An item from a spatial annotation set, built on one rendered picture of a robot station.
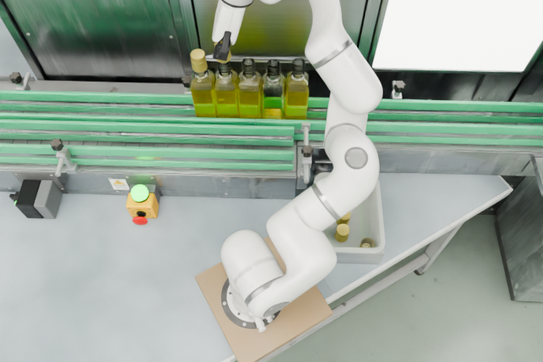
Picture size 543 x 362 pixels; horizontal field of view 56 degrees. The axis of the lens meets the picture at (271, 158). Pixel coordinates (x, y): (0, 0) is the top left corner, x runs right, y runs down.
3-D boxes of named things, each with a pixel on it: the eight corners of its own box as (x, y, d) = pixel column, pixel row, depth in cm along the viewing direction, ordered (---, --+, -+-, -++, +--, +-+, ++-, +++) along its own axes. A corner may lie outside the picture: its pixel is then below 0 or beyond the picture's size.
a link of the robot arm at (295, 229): (319, 191, 106) (364, 255, 99) (229, 257, 109) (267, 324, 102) (305, 179, 98) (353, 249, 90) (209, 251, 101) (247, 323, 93)
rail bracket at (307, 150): (309, 140, 136) (313, 112, 125) (310, 195, 127) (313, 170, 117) (298, 140, 136) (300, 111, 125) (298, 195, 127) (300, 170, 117)
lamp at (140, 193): (150, 187, 135) (148, 182, 133) (148, 203, 133) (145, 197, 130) (133, 187, 135) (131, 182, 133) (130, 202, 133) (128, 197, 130)
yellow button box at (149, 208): (161, 196, 142) (155, 183, 136) (157, 220, 138) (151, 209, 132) (136, 195, 142) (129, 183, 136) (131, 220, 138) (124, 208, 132)
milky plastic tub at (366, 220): (373, 188, 143) (379, 173, 136) (380, 264, 131) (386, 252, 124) (311, 187, 143) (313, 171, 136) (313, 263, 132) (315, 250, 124)
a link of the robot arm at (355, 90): (282, 95, 91) (279, 89, 106) (348, 187, 95) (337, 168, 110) (356, 40, 89) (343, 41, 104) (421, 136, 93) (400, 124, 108)
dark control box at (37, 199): (63, 194, 143) (52, 179, 135) (56, 220, 138) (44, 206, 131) (34, 193, 143) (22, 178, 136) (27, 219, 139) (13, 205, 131)
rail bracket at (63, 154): (82, 166, 133) (65, 137, 121) (76, 191, 129) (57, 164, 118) (67, 166, 133) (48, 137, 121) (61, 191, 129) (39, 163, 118)
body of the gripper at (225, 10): (220, -33, 101) (211, 9, 110) (215, 2, 96) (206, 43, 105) (257, -24, 103) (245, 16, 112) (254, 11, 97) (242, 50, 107)
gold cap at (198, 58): (208, 61, 120) (205, 48, 116) (207, 73, 118) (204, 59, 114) (192, 61, 120) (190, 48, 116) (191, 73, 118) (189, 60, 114)
